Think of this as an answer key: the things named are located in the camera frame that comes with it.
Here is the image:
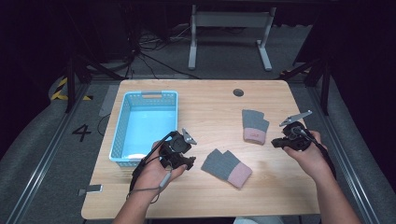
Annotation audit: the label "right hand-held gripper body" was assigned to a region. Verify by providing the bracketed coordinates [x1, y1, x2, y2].
[278, 109, 313, 152]

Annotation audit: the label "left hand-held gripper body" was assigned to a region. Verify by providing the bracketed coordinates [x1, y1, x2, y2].
[158, 128, 198, 170]

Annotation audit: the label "grey and pink knitted glove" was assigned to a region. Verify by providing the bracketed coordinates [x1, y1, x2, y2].
[200, 148, 253, 189]
[241, 108, 270, 146]

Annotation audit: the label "light blue plastic basket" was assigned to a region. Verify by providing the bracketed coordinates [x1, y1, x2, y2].
[108, 90, 179, 168]

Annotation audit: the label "person's right hand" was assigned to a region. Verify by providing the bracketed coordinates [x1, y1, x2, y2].
[283, 132, 332, 182]

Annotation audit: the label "person's left hand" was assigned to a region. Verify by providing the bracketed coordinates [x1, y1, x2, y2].
[136, 141, 188, 195]

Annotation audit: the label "black metal stand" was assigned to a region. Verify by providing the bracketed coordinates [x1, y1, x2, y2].
[279, 58, 332, 116]
[64, 55, 125, 114]

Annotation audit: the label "person's light blue jeans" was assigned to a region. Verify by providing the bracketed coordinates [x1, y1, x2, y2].
[233, 216, 285, 224]

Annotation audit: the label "grey floor tape strip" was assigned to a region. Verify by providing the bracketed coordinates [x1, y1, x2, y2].
[98, 83, 121, 118]

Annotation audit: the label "small silver table clip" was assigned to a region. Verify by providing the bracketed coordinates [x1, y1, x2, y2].
[78, 184, 104, 197]

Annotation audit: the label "yellow black hazard tape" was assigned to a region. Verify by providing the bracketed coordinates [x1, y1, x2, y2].
[50, 77, 93, 102]

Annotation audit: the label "thin grey cable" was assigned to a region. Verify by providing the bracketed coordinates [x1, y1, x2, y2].
[125, 154, 174, 205]

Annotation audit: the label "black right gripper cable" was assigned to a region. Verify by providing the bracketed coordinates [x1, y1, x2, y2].
[297, 127, 338, 181]

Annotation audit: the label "thick black left gripper cable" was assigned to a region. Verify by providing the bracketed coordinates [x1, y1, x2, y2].
[129, 131, 176, 193]

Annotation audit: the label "metal floor rail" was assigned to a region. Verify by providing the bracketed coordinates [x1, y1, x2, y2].
[6, 83, 92, 224]
[306, 86, 383, 224]

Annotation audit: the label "thin black floor cable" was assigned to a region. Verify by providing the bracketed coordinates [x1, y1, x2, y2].
[96, 113, 112, 137]

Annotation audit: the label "bundle of black floor cables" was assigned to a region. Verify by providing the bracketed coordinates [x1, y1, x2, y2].
[124, 23, 200, 80]

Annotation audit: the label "white metal desk frame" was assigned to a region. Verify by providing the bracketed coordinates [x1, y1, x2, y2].
[187, 4, 277, 72]

